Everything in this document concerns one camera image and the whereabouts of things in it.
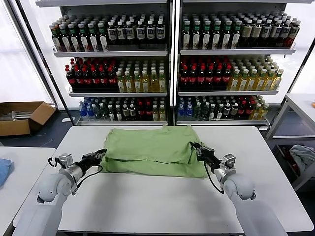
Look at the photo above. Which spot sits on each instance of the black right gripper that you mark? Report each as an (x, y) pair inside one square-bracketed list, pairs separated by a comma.
[(209, 158)]

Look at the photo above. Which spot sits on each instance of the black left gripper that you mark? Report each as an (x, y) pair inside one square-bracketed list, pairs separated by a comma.
[(89, 161)]

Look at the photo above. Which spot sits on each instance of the green polo shirt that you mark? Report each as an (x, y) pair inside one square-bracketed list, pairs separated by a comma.
[(147, 147)]

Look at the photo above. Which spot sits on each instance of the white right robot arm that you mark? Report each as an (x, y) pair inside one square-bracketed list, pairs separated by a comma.
[(238, 186)]

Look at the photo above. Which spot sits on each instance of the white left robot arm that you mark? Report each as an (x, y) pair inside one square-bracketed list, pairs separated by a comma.
[(54, 184)]

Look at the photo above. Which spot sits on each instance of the small white flat object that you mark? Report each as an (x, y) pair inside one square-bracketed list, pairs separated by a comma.
[(66, 120)]

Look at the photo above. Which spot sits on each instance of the black slanted pole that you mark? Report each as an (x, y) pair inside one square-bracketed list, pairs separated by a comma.
[(294, 81), (66, 110)]

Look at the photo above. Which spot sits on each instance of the red-cap cola bottle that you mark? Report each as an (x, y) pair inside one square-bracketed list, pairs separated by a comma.
[(193, 79), (79, 81), (184, 79), (226, 79), (87, 81), (104, 81), (71, 81), (112, 81), (218, 79), (96, 81), (210, 79), (201, 79)]

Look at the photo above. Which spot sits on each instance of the yellow tea bottle green label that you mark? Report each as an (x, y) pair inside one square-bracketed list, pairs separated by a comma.
[(234, 83), (260, 83), (137, 84), (145, 84), (251, 83), (276, 83), (162, 84), (129, 84), (242, 83), (154, 84), (120, 84), (269, 83)]

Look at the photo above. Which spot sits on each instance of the clear plastic packets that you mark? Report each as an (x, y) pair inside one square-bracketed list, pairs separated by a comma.
[(22, 115)]

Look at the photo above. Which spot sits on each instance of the brown cardboard box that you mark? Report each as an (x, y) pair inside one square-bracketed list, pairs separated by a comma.
[(14, 127)]

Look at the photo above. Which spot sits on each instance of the blue folded cloth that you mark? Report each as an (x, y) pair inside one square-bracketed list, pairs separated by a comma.
[(5, 172)]

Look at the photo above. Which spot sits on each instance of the red cloth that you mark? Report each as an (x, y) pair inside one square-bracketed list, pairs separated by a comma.
[(294, 166)]

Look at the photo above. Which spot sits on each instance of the metal drinks shelf rack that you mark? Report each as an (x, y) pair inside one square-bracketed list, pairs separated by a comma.
[(233, 52), (110, 53)]

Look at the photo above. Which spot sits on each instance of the light blue crumpled cloth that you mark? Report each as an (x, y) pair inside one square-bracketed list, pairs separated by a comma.
[(302, 155)]

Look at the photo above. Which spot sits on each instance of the green-cap dark drink bottle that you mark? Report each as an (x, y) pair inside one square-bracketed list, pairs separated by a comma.
[(57, 41), (93, 41), (103, 41), (196, 39), (66, 41), (226, 39), (216, 39), (84, 41), (235, 39), (74, 41), (206, 39), (186, 39)]

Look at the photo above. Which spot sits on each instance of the grey metal side table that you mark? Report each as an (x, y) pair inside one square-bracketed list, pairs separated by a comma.
[(302, 103)]

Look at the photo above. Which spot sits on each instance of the dark bottle blue-white label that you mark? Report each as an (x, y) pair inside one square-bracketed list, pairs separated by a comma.
[(121, 33), (130, 32), (141, 32), (160, 32), (285, 32), (112, 33), (276, 32), (150, 32), (266, 32)]

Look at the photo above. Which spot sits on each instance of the dark bottle beige label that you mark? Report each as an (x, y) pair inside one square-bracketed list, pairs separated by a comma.
[(256, 32), (246, 32)]

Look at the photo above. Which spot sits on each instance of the red drink bottle white cap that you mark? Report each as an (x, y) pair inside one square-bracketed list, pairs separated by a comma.
[(293, 33)]

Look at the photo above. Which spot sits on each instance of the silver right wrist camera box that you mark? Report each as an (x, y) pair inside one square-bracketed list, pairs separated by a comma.
[(229, 159)]

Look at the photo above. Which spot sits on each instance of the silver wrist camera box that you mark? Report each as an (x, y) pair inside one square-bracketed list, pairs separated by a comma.
[(229, 159), (66, 159)]

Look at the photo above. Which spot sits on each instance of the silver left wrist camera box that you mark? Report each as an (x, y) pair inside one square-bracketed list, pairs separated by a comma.
[(66, 159)]

